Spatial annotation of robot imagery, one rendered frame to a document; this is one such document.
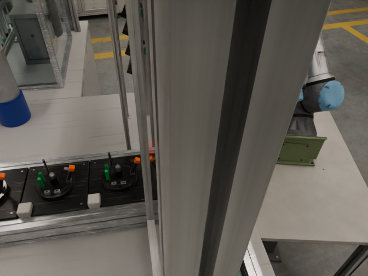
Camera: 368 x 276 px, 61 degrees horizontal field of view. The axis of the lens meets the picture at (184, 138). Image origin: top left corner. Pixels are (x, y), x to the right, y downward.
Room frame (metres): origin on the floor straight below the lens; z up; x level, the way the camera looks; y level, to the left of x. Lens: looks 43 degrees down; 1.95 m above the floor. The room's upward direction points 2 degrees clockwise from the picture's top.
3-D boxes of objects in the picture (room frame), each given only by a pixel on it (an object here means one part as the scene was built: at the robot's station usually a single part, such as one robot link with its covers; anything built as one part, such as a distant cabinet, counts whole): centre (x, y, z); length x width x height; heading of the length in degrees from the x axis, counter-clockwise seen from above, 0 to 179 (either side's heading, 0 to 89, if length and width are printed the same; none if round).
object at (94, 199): (0.79, 0.25, 1.01); 0.24 x 0.24 x 0.13; 12
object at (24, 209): (0.74, 0.49, 1.01); 0.24 x 0.24 x 0.13; 12
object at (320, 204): (1.06, -0.48, 0.84); 0.90 x 0.70 x 0.03; 0
